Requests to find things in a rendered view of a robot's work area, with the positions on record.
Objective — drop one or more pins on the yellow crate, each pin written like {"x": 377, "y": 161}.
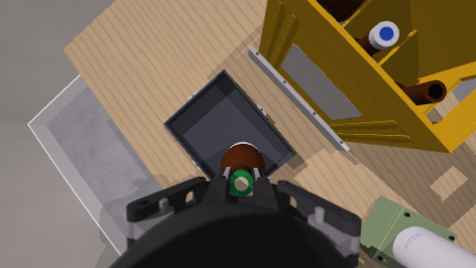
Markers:
{"x": 358, "y": 97}

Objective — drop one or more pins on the brown glass bottle with beige label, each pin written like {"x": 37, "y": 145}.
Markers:
{"x": 381, "y": 37}

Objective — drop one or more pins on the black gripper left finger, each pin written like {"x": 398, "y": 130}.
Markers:
{"x": 144, "y": 213}

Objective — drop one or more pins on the brown glass bottle with white label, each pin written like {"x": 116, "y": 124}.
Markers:
{"x": 242, "y": 157}

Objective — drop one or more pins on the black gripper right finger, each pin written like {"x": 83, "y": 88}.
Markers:
{"x": 341, "y": 226}

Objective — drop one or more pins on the white flat bar with screws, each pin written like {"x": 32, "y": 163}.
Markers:
{"x": 297, "y": 100}

